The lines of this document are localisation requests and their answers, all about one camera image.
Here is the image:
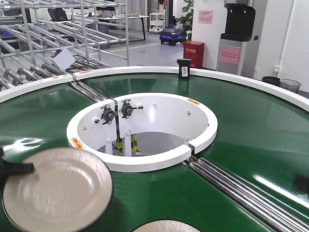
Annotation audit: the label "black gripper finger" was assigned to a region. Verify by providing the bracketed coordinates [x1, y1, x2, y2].
[0, 147, 34, 191]
[293, 174, 309, 193]

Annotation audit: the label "beige plate black rim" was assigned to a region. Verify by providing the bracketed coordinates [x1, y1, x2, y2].
[133, 219, 199, 232]
[2, 147, 113, 232]

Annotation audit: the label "steel conveyor rollers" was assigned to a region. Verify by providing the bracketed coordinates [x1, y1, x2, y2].
[70, 81, 309, 232]

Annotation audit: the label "white outer conveyor rim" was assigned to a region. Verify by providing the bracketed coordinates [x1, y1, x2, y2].
[0, 66, 309, 111]

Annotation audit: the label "mesh waste bin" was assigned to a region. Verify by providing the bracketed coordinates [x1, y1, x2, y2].
[280, 79, 301, 93]

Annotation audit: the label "white box on rack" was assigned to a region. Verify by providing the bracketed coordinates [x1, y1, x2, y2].
[49, 47, 75, 70]

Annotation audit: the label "metal roller rack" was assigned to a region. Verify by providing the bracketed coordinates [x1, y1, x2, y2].
[0, 0, 128, 91]

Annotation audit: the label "black box with label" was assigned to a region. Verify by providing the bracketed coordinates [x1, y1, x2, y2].
[177, 58, 192, 79]

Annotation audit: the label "red fire extinguisher box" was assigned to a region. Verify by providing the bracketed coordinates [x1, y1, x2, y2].
[183, 41, 205, 68]

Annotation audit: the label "black water dispenser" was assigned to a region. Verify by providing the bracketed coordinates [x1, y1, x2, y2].
[220, 0, 255, 42]

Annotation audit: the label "green potted plant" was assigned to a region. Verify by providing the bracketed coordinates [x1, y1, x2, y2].
[180, 0, 194, 41]

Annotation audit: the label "blue lit mobile robot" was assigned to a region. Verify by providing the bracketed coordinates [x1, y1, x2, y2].
[159, 0, 185, 46]

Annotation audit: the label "black bearing mount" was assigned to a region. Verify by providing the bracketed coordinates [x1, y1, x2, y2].
[121, 99, 143, 119]
[93, 104, 115, 125]

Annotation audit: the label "white inner conveyor ring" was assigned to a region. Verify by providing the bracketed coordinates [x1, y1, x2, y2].
[66, 92, 218, 173]

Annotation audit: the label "pink wall notice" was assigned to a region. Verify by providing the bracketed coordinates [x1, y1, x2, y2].
[198, 10, 213, 24]

